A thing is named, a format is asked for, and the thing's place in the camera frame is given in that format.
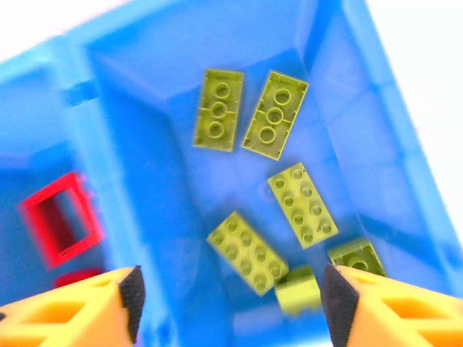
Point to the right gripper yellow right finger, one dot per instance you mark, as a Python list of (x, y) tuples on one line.
[(398, 318)]

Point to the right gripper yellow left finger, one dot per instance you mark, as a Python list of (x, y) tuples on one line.
[(61, 318)]

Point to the red lego arch piece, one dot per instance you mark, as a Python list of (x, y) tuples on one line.
[(76, 277)]

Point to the small green lego brick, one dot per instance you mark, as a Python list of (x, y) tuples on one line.
[(298, 291), (356, 256)]

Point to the red lego window frame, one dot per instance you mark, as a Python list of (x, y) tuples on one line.
[(39, 231)]

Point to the green two-by-four lego brick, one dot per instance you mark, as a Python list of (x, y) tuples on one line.
[(217, 110), (302, 204), (247, 253), (275, 115)]

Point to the blue plastic storage bin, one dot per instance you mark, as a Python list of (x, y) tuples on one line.
[(21, 119), (152, 90)]

